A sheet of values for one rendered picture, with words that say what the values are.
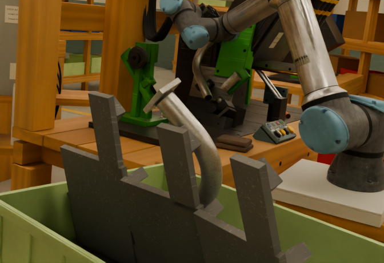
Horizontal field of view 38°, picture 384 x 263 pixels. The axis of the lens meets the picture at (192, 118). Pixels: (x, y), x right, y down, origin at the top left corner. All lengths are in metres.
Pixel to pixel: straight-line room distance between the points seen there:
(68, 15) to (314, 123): 0.95
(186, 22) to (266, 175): 1.16
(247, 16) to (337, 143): 0.55
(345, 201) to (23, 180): 0.98
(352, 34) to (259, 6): 3.92
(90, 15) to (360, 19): 3.81
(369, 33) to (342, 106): 3.87
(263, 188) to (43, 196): 0.53
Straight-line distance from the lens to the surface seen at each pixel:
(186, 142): 0.70
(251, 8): 1.68
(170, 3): 1.73
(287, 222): 1.03
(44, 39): 1.73
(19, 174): 1.83
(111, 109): 0.83
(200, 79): 1.95
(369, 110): 1.43
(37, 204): 1.02
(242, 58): 1.99
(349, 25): 5.62
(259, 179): 0.59
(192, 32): 1.68
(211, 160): 0.74
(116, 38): 2.00
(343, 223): 1.41
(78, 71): 7.79
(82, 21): 1.96
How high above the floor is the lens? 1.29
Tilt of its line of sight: 11 degrees down
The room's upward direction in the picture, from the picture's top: 6 degrees clockwise
